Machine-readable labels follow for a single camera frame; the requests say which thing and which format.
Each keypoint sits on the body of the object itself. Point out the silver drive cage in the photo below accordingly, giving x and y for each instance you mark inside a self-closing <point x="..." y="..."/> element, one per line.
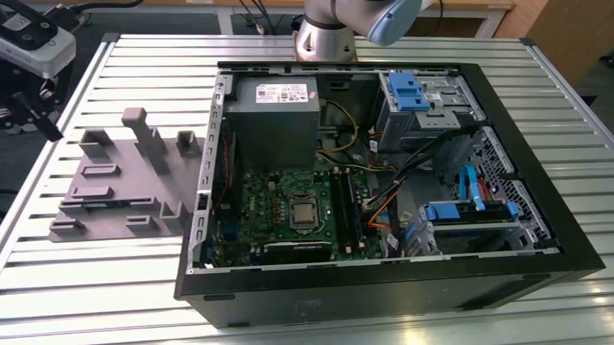
<point x="431" y="120"/>

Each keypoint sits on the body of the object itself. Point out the black open PC case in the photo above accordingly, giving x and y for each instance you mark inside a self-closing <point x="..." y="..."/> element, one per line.
<point x="335" y="294"/>

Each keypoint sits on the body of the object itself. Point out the hard disk in blue carrier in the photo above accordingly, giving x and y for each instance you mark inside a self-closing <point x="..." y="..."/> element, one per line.
<point x="443" y="212"/>

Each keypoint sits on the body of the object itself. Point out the green motherboard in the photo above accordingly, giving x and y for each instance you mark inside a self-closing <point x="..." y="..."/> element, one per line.
<point x="262" y="201"/>

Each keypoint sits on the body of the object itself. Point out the CPU socket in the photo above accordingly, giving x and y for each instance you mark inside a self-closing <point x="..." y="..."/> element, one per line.
<point x="302" y="197"/>

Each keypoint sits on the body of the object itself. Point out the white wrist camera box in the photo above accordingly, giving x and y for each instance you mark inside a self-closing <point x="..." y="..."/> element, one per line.
<point x="43" y="50"/>

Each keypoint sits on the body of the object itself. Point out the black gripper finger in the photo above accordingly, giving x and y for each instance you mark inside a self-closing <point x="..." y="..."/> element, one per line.
<point x="40" y="120"/>

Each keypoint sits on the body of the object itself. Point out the wooden cabinet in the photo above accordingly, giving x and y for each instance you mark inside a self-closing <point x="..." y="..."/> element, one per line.
<point x="570" y="32"/>

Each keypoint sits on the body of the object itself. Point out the silver disk bay cage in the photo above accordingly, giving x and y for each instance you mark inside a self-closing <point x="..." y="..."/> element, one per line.
<point x="417" y="244"/>

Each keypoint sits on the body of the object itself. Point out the black graphics card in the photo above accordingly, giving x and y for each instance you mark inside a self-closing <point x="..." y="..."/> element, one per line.
<point x="295" y="253"/>

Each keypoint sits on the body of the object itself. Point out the grey parts rack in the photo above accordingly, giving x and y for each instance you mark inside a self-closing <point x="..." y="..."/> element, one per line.
<point x="130" y="165"/>

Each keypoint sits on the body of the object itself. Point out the silver CPU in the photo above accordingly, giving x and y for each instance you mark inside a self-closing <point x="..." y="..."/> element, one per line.
<point x="303" y="212"/>

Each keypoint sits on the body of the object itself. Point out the grey power supply unit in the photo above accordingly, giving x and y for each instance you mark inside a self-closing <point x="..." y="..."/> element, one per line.
<point x="274" y="133"/>

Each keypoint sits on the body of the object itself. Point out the blue drive carrier latch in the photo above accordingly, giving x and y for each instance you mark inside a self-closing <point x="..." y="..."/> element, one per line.
<point x="407" y="97"/>

